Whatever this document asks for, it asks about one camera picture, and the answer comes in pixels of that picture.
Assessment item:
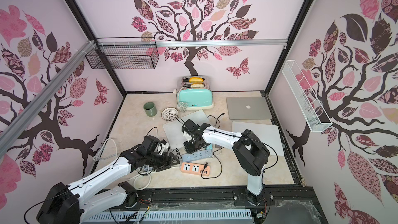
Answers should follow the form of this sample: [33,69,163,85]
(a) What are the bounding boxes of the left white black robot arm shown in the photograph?
[36,135,180,224]

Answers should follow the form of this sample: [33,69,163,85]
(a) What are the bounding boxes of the bread slice in toaster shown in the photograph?
[189,77,204,84]

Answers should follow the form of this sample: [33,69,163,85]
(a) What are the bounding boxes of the white patterned bowl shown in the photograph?
[161,107,178,121]

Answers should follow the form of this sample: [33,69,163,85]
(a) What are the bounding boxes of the grey power strip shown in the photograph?
[182,149,212,162]

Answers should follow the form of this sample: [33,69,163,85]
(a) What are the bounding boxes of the green mug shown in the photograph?
[143,102,158,117]

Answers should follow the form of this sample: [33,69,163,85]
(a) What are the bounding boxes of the white laptop right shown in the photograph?
[232,121,284,156]

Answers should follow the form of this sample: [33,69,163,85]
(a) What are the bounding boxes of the white laptop centre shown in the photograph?
[163,110,210,149]

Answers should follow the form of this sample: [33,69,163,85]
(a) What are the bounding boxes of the mint green toaster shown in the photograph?
[175,76,214,112]

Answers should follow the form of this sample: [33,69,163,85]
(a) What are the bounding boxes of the black wire basket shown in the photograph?
[86,37,160,69]

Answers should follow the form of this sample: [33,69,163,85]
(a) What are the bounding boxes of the white power strip cord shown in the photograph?
[93,138,175,191]

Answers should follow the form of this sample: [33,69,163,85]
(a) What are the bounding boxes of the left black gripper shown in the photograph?
[144,152,179,173]

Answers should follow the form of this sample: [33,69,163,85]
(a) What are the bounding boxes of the orange power strip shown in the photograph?
[180,162,210,177]

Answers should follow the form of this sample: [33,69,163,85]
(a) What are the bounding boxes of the white wire basket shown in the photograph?
[282,60,332,133]

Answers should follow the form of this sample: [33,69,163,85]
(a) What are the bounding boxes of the silver apple laptop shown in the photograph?
[226,96,272,120]

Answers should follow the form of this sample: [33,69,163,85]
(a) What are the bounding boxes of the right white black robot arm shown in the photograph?
[181,119,270,197]

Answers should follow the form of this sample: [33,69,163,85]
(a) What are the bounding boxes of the white laptop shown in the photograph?
[163,110,210,149]
[232,121,284,156]

